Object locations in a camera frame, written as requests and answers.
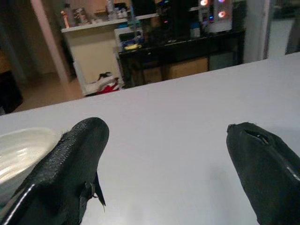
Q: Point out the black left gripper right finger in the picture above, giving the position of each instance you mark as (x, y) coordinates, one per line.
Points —
(264, 171)

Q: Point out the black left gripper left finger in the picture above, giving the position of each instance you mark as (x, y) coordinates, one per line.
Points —
(63, 168)

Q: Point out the white bowl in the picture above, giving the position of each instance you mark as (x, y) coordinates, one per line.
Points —
(18, 152)

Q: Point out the red cloth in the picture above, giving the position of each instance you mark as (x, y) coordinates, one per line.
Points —
(110, 89)

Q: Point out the white shelf rack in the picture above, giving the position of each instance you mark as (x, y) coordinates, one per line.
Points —
(93, 54)

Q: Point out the brown cardboard box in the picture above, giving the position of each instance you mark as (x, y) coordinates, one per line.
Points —
(187, 68)

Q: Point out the yellow object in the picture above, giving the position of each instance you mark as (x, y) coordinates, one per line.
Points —
(132, 47)

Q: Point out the black desk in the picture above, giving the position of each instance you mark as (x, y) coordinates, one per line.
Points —
(182, 48)

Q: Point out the tall bottle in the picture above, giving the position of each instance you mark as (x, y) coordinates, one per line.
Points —
(66, 16)

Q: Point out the white computer case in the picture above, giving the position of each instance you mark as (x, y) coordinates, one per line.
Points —
(218, 16)

